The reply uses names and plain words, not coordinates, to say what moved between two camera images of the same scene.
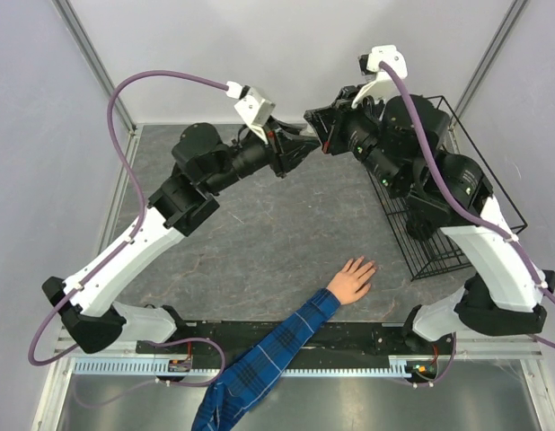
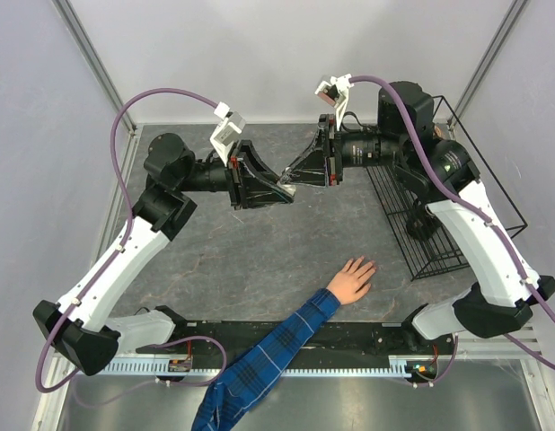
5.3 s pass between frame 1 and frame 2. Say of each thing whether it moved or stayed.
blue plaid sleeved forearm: stayed
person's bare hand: stayed
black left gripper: moved
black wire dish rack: stayed
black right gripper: moved
